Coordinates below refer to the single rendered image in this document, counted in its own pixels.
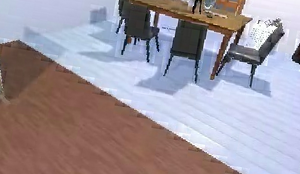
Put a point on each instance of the brown wooden dining table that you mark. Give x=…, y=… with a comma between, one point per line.
x=184, y=10

